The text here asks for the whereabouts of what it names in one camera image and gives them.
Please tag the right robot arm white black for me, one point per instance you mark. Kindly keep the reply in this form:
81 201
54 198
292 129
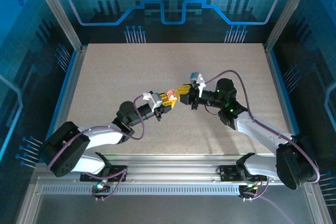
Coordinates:
262 128

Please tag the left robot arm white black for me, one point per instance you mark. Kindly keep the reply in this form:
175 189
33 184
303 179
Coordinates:
105 136

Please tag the left base LED board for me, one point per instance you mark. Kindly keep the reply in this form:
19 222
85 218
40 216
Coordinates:
99 186

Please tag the base led board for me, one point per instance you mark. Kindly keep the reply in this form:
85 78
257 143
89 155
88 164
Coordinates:
249 187
99 186

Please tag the right base LED board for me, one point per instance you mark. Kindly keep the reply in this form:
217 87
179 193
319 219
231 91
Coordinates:
249 187

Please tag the grey metal bottom plate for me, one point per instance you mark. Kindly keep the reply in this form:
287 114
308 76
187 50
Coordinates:
170 211

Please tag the aluminium right side rail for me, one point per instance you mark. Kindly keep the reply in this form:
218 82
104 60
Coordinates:
276 77

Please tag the aluminium left side rail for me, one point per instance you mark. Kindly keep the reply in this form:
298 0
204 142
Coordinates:
70 90

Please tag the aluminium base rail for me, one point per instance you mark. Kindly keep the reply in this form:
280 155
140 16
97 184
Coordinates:
170 169

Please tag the aluminium right frame post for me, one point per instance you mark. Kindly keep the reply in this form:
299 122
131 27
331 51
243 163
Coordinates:
286 11

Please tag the aluminium frame post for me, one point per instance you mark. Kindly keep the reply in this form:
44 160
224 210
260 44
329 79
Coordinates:
58 11
286 11

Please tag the aluminium left frame post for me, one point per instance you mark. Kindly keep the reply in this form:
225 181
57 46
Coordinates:
58 11

